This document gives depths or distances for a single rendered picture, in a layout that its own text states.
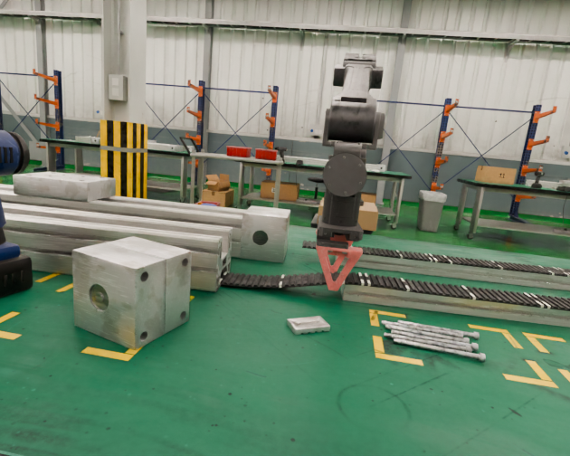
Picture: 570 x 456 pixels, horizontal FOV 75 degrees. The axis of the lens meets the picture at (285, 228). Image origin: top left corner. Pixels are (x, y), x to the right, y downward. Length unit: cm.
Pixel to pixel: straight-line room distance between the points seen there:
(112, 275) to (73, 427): 15
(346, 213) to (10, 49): 1133
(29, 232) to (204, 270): 29
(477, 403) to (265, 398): 21
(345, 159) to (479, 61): 840
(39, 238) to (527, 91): 885
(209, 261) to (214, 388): 24
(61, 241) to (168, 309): 26
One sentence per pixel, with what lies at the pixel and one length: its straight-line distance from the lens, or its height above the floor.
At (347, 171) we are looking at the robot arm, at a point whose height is 99.
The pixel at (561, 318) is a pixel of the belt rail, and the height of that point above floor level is 79.
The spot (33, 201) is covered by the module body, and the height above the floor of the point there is 85.
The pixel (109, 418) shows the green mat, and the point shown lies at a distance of 38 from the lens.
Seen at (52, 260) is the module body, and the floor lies 80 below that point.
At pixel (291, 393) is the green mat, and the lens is 40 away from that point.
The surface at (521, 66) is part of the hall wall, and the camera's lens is 907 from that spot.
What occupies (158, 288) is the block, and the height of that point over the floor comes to 84.
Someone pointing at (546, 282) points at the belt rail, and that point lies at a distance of 93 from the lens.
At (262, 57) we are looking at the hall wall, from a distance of 872.
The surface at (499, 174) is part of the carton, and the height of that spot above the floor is 91.
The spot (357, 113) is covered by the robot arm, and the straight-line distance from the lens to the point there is 57.
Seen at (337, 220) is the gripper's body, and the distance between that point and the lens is 57.
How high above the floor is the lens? 101
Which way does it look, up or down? 12 degrees down
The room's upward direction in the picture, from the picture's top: 5 degrees clockwise
